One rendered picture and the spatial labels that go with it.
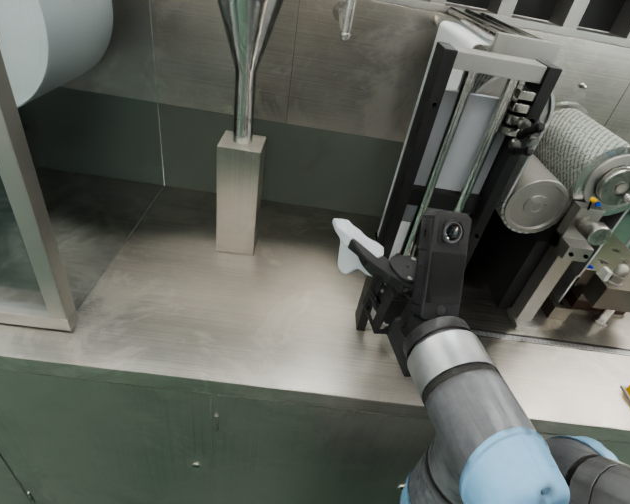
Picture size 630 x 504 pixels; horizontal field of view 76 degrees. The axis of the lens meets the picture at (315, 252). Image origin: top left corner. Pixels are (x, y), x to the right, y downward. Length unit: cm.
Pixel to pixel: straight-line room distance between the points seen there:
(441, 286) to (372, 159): 75
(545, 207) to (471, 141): 29
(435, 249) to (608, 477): 24
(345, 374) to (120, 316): 44
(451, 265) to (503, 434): 17
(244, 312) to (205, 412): 21
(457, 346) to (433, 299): 6
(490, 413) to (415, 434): 57
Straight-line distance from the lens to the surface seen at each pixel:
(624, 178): 94
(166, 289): 91
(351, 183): 118
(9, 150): 67
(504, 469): 36
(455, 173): 71
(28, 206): 71
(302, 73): 107
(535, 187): 90
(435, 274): 43
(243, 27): 79
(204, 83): 112
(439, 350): 40
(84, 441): 111
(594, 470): 48
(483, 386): 38
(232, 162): 87
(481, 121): 69
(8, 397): 104
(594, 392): 102
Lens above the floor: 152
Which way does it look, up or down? 37 degrees down
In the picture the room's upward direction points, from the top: 11 degrees clockwise
